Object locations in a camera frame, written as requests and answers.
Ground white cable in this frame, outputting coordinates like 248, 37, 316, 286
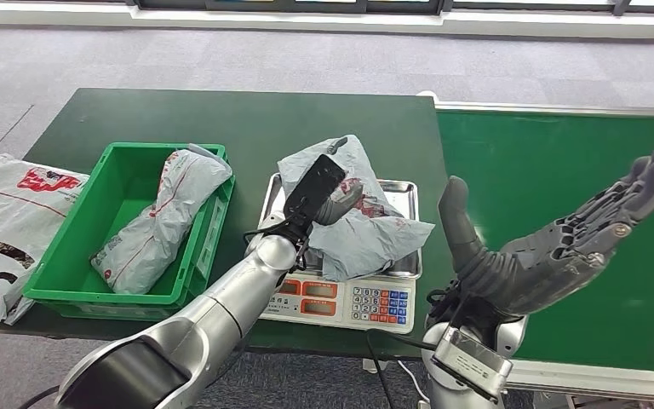
397, 360, 431, 406

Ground white scale with steel tray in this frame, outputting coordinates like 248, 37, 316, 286
246, 172, 423, 336

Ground grey courier package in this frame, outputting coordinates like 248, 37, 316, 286
276, 134, 436, 283
89, 143, 233, 297

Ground green conveyor belt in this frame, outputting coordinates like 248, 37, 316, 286
437, 110, 654, 376

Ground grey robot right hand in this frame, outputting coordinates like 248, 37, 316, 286
438, 141, 654, 318

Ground dark window frame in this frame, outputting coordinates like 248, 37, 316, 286
129, 0, 654, 16

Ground green plastic crate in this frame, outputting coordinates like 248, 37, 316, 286
22, 141, 237, 323

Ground white printed plastic bag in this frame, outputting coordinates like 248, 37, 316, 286
0, 153, 90, 326

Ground dark green table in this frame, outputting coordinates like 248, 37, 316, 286
0, 88, 480, 362

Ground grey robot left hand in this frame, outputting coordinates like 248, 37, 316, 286
313, 135, 365, 227

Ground white window ledge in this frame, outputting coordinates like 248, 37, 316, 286
0, 1, 654, 39

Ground grey rolled courier package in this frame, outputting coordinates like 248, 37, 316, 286
89, 143, 233, 297

